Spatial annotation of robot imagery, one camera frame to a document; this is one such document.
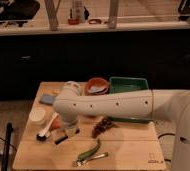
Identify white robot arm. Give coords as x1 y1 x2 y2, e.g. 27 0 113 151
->
53 81 190 171

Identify orange bowl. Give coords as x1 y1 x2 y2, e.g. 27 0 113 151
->
84 77 109 95

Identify green plastic tray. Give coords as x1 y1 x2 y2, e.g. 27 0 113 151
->
109 77 150 124

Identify dark red grapes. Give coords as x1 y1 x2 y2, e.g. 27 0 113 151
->
92 117 113 138

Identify blue sponge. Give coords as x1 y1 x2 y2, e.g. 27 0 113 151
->
39 94 55 105

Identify orange peach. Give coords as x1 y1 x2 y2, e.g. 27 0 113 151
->
51 118 61 130

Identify white round container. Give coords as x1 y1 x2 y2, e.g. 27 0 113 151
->
29 107 46 125

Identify green pepper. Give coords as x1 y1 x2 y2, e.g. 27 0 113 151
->
77 139 101 161

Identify white bottle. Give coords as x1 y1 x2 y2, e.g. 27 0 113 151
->
72 0 85 23

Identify black pole stand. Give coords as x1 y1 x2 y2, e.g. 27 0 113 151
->
1 122 13 171

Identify black office chair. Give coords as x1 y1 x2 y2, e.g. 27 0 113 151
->
0 0 40 27

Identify black floor cable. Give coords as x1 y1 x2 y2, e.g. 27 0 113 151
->
157 132 176 164

